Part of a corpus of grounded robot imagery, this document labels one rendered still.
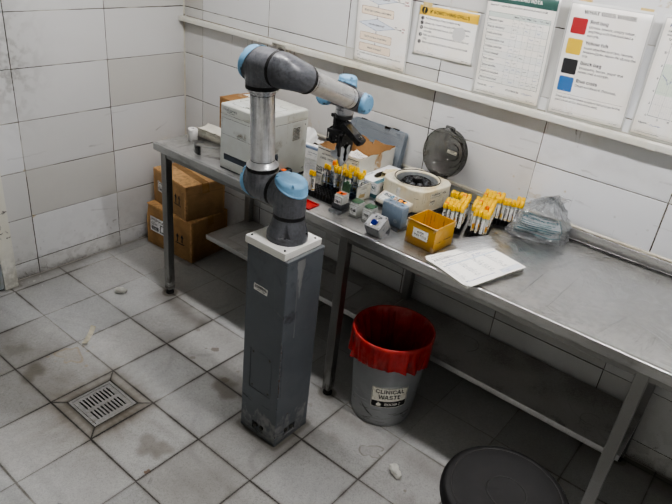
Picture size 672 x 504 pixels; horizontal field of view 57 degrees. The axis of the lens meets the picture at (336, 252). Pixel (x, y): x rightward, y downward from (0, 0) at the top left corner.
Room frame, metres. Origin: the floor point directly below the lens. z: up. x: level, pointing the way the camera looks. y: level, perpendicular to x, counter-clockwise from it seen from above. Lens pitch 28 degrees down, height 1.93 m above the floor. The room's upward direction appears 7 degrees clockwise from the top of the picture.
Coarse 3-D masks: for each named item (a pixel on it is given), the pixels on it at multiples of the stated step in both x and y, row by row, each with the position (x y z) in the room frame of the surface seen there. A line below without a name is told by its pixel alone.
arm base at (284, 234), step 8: (272, 216) 1.97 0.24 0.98; (304, 216) 1.97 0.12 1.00; (272, 224) 1.95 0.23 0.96; (280, 224) 1.93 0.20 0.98; (288, 224) 1.93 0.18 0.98; (296, 224) 1.94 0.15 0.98; (304, 224) 1.97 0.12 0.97; (272, 232) 1.93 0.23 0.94; (280, 232) 1.92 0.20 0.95; (288, 232) 1.92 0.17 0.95; (296, 232) 1.93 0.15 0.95; (304, 232) 1.96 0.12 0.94; (272, 240) 1.92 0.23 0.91; (280, 240) 1.91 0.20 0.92; (288, 240) 1.91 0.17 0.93; (296, 240) 1.92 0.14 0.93; (304, 240) 1.95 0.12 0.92
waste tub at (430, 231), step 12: (420, 216) 2.18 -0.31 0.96; (432, 216) 2.20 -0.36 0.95; (444, 216) 2.17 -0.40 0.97; (408, 228) 2.11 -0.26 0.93; (420, 228) 2.08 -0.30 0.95; (432, 228) 2.05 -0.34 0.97; (444, 228) 2.08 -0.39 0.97; (408, 240) 2.11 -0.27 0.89; (420, 240) 2.07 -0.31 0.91; (432, 240) 2.04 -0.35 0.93; (444, 240) 2.09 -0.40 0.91; (432, 252) 2.04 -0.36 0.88
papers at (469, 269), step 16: (432, 256) 1.99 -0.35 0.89; (448, 256) 2.00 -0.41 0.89; (464, 256) 2.02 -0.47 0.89; (480, 256) 2.03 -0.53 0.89; (496, 256) 2.05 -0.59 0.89; (448, 272) 1.89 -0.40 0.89; (464, 272) 1.90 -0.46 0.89; (480, 272) 1.91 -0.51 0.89; (496, 272) 1.93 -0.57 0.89; (512, 272) 1.95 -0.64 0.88
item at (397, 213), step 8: (384, 200) 2.25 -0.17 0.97; (392, 200) 2.26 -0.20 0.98; (384, 208) 2.25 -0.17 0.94; (392, 208) 2.23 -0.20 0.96; (400, 208) 2.20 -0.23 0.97; (408, 208) 2.22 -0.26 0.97; (392, 216) 2.22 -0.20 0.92; (400, 216) 2.20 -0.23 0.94; (392, 224) 2.22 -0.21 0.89; (400, 224) 2.19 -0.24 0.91
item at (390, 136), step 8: (352, 120) 3.02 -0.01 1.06; (360, 120) 2.99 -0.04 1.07; (368, 120) 2.96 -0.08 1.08; (360, 128) 2.98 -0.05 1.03; (368, 128) 2.95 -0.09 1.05; (376, 128) 2.92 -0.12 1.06; (384, 128) 2.89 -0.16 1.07; (392, 128) 2.87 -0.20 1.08; (368, 136) 2.94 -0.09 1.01; (376, 136) 2.91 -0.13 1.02; (384, 136) 2.88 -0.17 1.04; (392, 136) 2.85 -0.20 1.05; (400, 136) 2.82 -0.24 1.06; (408, 136) 2.81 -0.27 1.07; (392, 144) 2.84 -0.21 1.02; (400, 144) 2.81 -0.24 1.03; (400, 152) 2.80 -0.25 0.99; (400, 160) 2.80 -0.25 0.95
